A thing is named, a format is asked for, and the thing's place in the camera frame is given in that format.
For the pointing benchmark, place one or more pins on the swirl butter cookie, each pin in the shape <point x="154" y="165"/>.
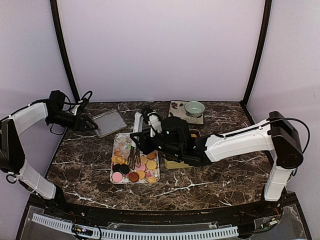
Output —
<point x="151" y="179"/>

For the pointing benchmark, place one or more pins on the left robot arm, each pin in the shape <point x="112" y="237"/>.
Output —
<point x="19" y="146"/>

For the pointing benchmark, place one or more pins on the light green ceramic bowl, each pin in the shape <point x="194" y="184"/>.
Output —
<point x="194" y="109"/>

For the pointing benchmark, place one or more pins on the black sandwich cookie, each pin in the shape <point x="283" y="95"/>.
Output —
<point x="116" y="167"/>
<point x="124" y="169"/>

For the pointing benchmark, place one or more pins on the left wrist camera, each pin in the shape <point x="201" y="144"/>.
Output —
<point x="78" y="108"/>

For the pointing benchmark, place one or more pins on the brown chocolate cookie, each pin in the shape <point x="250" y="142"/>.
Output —
<point x="133" y="177"/>

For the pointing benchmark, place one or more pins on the dotted round yellow biscuit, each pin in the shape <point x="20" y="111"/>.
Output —
<point x="151" y="165"/>

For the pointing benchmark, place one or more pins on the gold cookie tin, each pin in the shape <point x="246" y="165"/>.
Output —
<point x="170" y="164"/>

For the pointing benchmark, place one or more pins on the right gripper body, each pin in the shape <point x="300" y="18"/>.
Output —
<point x="147" y="147"/>

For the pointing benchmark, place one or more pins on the white slotted cable duct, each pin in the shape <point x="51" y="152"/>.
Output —
<point x="132" y="232"/>

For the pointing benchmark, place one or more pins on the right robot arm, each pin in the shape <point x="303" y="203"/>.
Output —
<point x="172" y="137"/>

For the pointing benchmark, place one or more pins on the pink sandwich cookie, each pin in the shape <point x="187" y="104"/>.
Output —
<point x="142" y="167"/>
<point x="117" y="177"/>

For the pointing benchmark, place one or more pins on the silver tin lid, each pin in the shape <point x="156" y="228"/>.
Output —
<point x="109" y="123"/>

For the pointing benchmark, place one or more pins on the floral cookie tray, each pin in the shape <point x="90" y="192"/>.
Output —
<point x="120" y="154"/>

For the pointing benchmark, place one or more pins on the square floral plate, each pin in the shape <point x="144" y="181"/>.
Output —
<point x="177" y="109"/>

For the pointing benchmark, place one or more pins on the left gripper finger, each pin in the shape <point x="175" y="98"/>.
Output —
<point x="89" y="122"/>
<point x="89" y="127"/>

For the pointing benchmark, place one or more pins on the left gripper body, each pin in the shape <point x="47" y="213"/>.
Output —
<point x="76" y="125"/>

